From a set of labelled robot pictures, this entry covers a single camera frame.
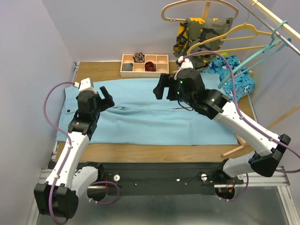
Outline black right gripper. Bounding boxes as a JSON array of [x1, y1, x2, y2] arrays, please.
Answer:
[[153, 71, 195, 107]]

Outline light blue trousers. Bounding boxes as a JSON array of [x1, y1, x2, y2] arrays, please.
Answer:
[[56, 70, 239, 146]]

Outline yellow plastic hanger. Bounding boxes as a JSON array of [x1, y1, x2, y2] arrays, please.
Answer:
[[187, 22, 283, 57]]

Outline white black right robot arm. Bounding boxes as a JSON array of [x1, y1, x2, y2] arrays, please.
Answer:
[[153, 68, 291, 184]]

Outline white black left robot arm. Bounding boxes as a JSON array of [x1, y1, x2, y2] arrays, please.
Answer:
[[34, 83, 114, 225]]

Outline teal plastic hanger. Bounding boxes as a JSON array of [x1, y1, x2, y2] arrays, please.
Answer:
[[232, 20, 288, 78]]

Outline wooden clothes hanger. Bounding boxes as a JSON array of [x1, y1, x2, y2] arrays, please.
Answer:
[[161, 0, 239, 23]]

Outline wooden compartment tray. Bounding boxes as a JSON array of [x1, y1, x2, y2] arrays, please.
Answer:
[[120, 54, 169, 78]]

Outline orange black rolled sock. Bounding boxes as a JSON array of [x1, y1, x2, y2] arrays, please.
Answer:
[[145, 61, 156, 72]]

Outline patterned pink black sock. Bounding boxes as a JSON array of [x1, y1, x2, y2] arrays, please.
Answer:
[[133, 52, 145, 63]]

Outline grey rolled sock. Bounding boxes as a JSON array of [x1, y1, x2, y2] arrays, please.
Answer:
[[122, 63, 133, 71]]

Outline camouflage shorts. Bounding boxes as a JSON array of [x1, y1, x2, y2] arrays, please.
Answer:
[[173, 17, 233, 70]]

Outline blue shark print shorts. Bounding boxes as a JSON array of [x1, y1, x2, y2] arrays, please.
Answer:
[[201, 56, 255, 101]]

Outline metal hanging rod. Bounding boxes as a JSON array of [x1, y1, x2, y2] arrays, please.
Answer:
[[235, 0, 300, 56]]

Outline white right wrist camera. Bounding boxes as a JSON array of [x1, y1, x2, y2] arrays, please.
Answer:
[[174, 56, 194, 80]]

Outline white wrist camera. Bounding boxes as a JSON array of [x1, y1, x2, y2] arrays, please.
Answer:
[[174, 56, 194, 80], [73, 78, 96, 93]]

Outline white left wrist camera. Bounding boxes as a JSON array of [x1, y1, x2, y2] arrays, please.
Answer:
[[73, 78, 96, 93]]

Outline aluminium table edge rail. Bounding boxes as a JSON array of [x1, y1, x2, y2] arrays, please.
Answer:
[[47, 62, 80, 169]]

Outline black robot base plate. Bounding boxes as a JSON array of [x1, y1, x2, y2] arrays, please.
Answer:
[[76, 162, 243, 196]]

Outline wooden clothes rack frame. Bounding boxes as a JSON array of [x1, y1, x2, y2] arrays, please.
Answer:
[[173, 0, 300, 157]]

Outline aluminium front frame rail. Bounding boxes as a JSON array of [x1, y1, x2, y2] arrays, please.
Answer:
[[27, 169, 297, 225]]

